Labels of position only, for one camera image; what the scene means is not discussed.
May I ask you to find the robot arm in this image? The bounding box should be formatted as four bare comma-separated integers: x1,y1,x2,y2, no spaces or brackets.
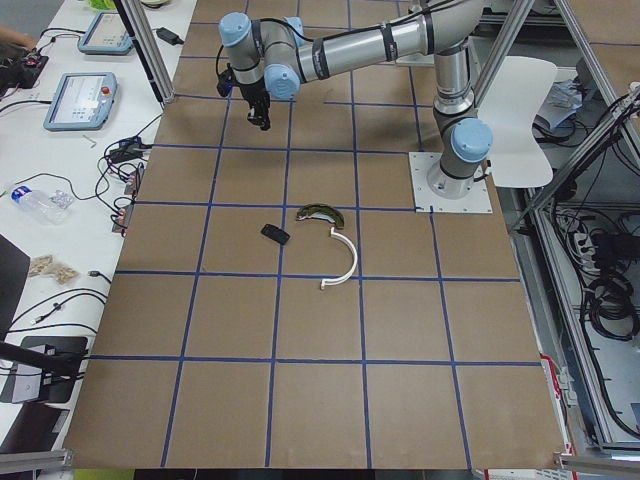
216,1,493,199

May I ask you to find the aluminium frame post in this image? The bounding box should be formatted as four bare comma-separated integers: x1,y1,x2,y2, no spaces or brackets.
114,0,175,105

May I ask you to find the blue teach pendant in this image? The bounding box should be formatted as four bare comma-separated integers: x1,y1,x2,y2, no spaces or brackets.
78,11,133,56
43,72,118,131

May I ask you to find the white curved plastic bracket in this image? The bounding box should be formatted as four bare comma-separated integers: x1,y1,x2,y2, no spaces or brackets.
319,227,359,291

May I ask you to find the black power adapter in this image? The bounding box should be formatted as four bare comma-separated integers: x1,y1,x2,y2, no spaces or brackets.
155,27,184,46

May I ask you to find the white plastic chair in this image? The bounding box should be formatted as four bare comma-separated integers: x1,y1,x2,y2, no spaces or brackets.
478,56,557,188

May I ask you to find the plastic water bottle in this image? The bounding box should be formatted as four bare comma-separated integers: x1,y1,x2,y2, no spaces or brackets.
10,185,67,224

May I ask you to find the black brake pad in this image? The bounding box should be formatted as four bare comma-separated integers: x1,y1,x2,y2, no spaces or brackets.
260,223,290,246

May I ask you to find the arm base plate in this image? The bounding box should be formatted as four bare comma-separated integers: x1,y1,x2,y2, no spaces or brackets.
408,152,493,214

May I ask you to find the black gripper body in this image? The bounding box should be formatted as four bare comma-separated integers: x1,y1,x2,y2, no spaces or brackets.
239,79,270,123

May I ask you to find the green curved brake shoe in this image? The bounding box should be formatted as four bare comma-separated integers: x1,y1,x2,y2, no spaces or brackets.
295,203,345,230

